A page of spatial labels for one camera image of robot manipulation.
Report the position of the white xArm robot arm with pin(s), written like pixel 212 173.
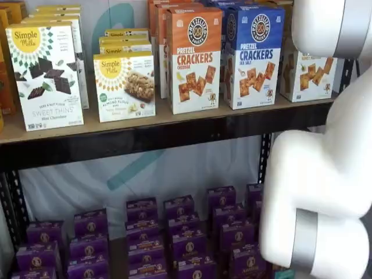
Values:
pixel 319 174

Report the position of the black metal shelf rack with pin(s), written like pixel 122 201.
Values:
pixel 145 139

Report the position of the purple snack box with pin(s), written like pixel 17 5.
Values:
pixel 90 222
pixel 221 197
pixel 148 275
pixel 33 273
pixel 142 229
pixel 229 215
pixel 146 264
pixel 88 270
pixel 183 223
pixel 194 268
pixel 236 236
pixel 248 264
pixel 256 213
pixel 141 209
pixel 189 244
pixel 178 206
pixel 253 194
pixel 45 232
pixel 145 247
pixel 39 257
pixel 88 248

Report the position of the wooden shelf board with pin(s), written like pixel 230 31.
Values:
pixel 116 128

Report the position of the almond flour bars box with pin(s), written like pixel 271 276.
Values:
pixel 125 46
pixel 128 32
pixel 125 96

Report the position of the orange white pretzel cracker box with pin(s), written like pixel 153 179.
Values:
pixel 194 58
pixel 151 17
pixel 162 23

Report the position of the blue white pretzel cracker box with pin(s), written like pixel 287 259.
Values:
pixel 215 2
pixel 255 72
pixel 225 58

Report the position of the sweet thins mint chocolate box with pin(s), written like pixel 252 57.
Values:
pixel 43 87
pixel 58 7
pixel 55 14
pixel 80 58

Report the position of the yellow white pretzel cracker box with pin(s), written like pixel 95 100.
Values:
pixel 308 81

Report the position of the teal small box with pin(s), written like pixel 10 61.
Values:
pixel 284 274

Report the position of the yellow orange snack box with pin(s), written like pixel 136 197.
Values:
pixel 1 122

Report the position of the orange brown snack box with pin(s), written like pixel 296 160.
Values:
pixel 17 11
pixel 7 72

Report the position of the white backdrop sheet teal logo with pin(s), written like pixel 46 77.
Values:
pixel 72 189

